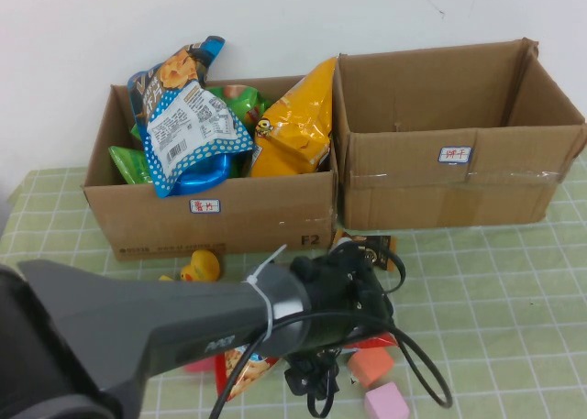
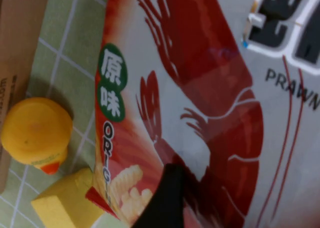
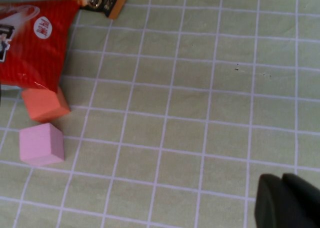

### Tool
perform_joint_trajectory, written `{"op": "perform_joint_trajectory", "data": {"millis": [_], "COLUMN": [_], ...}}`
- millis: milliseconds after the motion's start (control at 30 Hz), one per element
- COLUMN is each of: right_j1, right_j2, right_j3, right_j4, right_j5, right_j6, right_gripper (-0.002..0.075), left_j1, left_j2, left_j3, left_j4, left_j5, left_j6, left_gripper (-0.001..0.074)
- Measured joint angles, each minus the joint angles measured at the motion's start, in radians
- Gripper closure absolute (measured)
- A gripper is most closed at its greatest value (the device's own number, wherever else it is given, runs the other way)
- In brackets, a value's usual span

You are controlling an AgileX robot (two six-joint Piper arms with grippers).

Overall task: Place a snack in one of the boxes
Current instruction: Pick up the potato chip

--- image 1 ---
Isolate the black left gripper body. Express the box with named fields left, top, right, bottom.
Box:
left=320, top=243, right=396, bottom=347

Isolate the small brown snack packet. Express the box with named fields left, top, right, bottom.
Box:
left=332, top=229, right=398, bottom=273

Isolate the red shrimp stick bag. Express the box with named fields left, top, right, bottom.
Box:
left=215, top=334, right=399, bottom=400

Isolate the orange foam cube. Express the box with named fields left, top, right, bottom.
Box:
left=347, top=347, right=396, bottom=388

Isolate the white zip tie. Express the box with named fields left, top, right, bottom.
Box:
left=244, top=243, right=289, bottom=345

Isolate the light pink foam cube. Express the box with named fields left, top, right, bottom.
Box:
left=364, top=381, right=411, bottom=419

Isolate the cardboard box without print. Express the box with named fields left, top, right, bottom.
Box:
left=333, top=37, right=587, bottom=231

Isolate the yellow rubber duck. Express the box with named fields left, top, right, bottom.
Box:
left=179, top=248, right=222, bottom=282

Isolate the white label with red writing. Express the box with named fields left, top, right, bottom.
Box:
left=438, top=146, right=473, bottom=166
left=190, top=198, right=222, bottom=215

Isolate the yellow chip bag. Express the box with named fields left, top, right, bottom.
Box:
left=249, top=57, right=339, bottom=178

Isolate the cardboard box with F2 print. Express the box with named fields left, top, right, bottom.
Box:
left=81, top=74, right=340, bottom=260

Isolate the green chip bag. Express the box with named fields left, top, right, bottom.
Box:
left=208, top=83, right=274, bottom=131
left=108, top=146, right=155, bottom=185

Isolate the blue polka dot chip bag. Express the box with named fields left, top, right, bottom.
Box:
left=127, top=36, right=256, bottom=199

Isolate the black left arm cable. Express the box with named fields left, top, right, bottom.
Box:
left=213, top=248, right=454, bottom=419

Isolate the black cable connector clump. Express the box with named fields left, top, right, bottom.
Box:
left=283, top=347, right=343, bottom=418

